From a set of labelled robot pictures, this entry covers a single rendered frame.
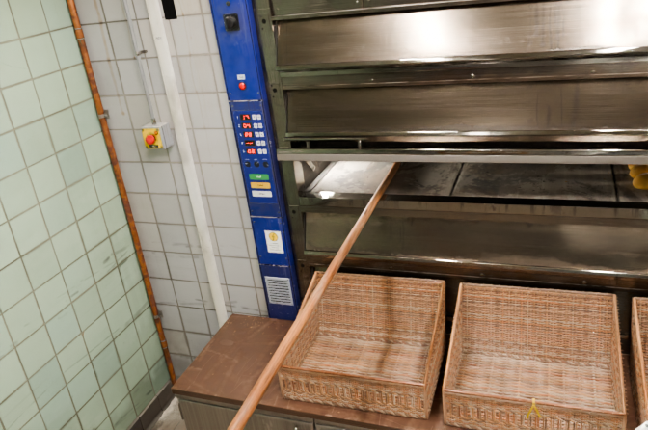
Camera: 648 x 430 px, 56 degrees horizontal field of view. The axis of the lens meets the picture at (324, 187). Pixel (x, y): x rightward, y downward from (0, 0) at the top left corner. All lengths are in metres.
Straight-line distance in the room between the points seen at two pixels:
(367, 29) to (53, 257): 1.54
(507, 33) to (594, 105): 0.37
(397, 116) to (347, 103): 0.20
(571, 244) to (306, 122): 1.07
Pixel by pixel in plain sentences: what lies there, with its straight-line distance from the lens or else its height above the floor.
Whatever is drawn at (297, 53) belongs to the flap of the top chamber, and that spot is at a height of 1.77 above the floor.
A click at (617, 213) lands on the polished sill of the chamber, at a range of 2.30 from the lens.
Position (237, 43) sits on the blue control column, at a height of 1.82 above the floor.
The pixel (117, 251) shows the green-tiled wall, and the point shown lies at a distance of 2.98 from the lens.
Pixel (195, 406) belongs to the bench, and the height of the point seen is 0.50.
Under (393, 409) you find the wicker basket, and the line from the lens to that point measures 2.26.
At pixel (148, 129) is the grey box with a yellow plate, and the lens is 2.64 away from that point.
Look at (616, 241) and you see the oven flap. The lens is 2.36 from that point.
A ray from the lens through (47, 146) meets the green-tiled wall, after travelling 2.65.
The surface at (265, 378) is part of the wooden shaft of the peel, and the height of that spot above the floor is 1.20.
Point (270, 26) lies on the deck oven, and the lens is 2.32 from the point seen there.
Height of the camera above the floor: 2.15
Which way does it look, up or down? 22 degrees down
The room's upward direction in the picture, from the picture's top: 8 degrees counter-clockwise
